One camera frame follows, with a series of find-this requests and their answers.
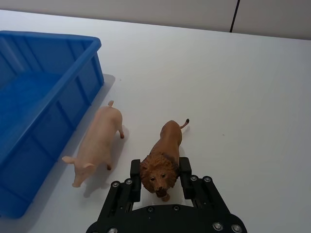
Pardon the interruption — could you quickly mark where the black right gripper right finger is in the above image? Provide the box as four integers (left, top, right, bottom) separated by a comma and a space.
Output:
179, 156, 231, 214

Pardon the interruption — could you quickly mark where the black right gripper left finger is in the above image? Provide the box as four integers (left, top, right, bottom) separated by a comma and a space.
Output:
96, 158, 142, 219

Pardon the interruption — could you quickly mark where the brown toy lion figure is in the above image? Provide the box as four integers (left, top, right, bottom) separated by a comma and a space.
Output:
139, 118, 190, 202

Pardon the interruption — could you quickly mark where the pink toy pig figure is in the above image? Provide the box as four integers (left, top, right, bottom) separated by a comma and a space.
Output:
61, 100, 125, 188

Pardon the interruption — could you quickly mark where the blue plastic bin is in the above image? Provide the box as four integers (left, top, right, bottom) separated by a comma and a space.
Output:
0, 30, 105, 219

